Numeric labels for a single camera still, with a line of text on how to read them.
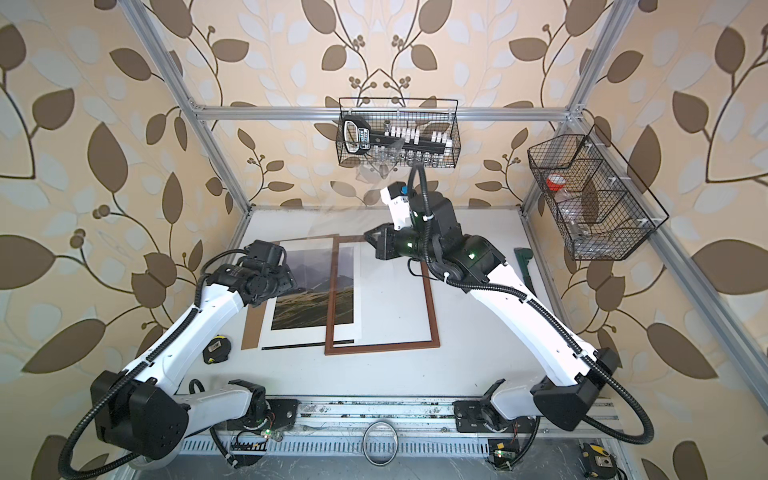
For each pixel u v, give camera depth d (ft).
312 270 3.55
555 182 2.64
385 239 1.75
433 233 1.51
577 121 2.89
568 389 1.24
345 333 2.90
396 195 1.80
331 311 3.00
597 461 2.19
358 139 2.82
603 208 2.41
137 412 1.26
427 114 2.99
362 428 2.42
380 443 2.33
